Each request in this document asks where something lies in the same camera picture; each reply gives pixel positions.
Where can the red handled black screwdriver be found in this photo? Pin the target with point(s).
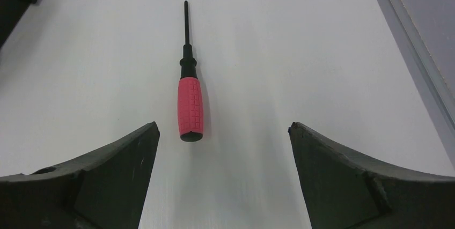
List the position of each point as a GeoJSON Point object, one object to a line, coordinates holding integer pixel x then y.
{"type": "Point", "coordinates": [190, 102]}

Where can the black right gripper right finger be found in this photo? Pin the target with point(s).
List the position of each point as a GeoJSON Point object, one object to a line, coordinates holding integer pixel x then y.
{"type": "Point", "coordinates": [344, 188]}

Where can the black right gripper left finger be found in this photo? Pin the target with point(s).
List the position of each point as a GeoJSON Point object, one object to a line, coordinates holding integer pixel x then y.
{"type": "Point", "coordinates": [104, 188]}

